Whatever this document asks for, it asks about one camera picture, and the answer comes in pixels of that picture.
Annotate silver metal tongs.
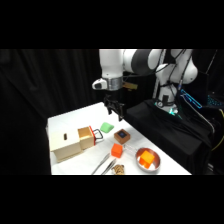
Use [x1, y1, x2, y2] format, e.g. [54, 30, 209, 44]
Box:
[91, 152, 117, 176]

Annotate brown box blue top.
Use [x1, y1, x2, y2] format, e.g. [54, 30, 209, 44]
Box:
[113, 128, 132, 145]

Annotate green rounded soft object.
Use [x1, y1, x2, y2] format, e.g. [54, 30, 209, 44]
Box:
[99, 121, 115, 134]

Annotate yellow cable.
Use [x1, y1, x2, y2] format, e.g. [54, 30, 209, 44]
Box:
[211, 108, 224, 152]

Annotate brown woven object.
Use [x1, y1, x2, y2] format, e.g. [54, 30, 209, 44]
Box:
[111, 163, 127, 176]

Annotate light wooden drawer cabinet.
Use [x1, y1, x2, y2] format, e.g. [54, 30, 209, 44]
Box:
[49, 128, 85, 164]

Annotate orange cube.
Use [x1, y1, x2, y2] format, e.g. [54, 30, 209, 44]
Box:
[110, 143, 124, 159]

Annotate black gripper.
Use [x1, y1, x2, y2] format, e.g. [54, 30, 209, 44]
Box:
[103, 95, 126, 122]

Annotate black curtain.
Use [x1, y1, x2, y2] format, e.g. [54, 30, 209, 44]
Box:
[0, 49, 224, 176]

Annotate black cloth covered stand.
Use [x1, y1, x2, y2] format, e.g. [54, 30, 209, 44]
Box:
[124, 99, 214, 176]

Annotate blue lit equipment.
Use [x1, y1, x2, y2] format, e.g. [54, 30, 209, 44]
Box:
[180, 88, 224, 110]

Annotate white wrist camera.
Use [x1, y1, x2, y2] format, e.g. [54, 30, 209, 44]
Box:
[92, 78, 109, 91]

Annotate orange block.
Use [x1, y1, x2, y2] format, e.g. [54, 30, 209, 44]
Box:
[138, 150, 157, 168]

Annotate silver metal pan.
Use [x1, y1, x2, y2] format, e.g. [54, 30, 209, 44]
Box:
[123, 143, 162, 173]

